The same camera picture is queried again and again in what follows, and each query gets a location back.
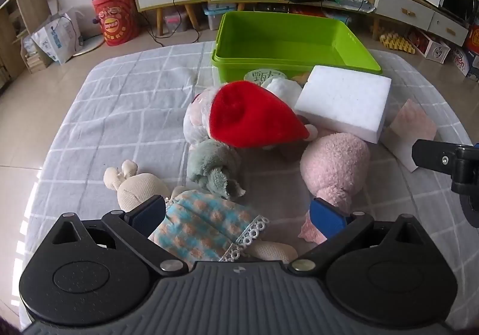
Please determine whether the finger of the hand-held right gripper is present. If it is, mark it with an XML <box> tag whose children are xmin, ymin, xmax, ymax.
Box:
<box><xmin>412</xmin><ymin>138</ymin><xmax>479</xmax><ymax>194</ymax></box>

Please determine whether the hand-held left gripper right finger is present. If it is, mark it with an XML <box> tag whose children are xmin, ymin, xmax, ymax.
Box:
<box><xmin>288</xmin><ymin>197</ymin><xmax>431</xmax><ymax>276</ymax></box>

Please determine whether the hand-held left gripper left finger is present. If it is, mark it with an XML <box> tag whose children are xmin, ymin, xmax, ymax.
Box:
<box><xmin>48</xmin><ymin>195</ymin><xmax>190</xmax><ymax>278</ymax></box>

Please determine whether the pink plush toy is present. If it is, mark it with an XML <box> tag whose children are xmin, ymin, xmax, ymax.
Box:
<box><xmin>297</xmin><ymin>132</ymin><xmax>371</xmax><ymax>244</ymax></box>

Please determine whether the cream rabbit doll blue dress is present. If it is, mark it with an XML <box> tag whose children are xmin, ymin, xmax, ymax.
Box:
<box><xmin>104</xmin><ymin>159</ymin><xmax>300</xmax><ymax>263</ymax></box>

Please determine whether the grey green terry cloth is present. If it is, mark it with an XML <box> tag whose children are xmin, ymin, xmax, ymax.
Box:
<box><xmin>187</xmin><ymin>141</ymin><xmax>246</xmax><ymax>202</ymax></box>

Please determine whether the white foam block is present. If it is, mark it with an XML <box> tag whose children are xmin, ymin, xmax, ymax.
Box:
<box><xmin>294</xmin><ymin>65</ymin><xmax>392</xmax><ymax>144</ymax></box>

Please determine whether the white plush toy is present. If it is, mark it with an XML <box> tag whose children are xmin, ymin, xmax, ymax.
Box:
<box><xmin>183</xmin><ymin>78</ymin><xmax>319</xmax><ymax>152</ymax></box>

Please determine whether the red plush hat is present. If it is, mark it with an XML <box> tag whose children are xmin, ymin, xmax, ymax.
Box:
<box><xmin>208</xmin><ymin>81</ymin><xmax>310</xmax><ymax>149</ymax></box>

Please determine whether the green plastic bin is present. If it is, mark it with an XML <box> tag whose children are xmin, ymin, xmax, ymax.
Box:
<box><xmin>210</xmin><ymin>11</ymin><xmax>382</xmax><ymax>84</ymax></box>

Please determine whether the grey checked bed sheet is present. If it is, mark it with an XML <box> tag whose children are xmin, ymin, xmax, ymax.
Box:
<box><xmin>15</xmin><ymin>39</ymin><xmax>479</xmax><ymax>335</ymax></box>

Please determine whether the red white box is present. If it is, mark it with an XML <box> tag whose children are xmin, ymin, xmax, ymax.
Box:
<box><xmin>407</xmin><ymin>28</ymin><xmax>452</xmax><ymax>65</ymax></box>

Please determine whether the yellow egg carton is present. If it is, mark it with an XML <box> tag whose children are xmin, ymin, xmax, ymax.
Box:
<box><xmin>379</xmin><ymin>31</ymin><xmax>417</xmax><ymax>56</ymax></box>

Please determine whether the white blue paper bag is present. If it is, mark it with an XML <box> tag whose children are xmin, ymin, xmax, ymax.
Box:
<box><xmin>31</xmin><ymin>8</ymin><xmax>84</xmax><ymax>65</ymax></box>

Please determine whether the clear storage box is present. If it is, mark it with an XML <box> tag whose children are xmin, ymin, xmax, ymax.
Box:
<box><xmin>203</xmin><ymin>4</ymin><xmax>239</xmax><ymax>31</ymax></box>

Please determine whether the wooden bookshelf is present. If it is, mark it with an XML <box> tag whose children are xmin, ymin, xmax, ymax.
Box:
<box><xmin>0</xmin><ymin>0</ymin><xmax>61</xmax><ymax>86</ymax></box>

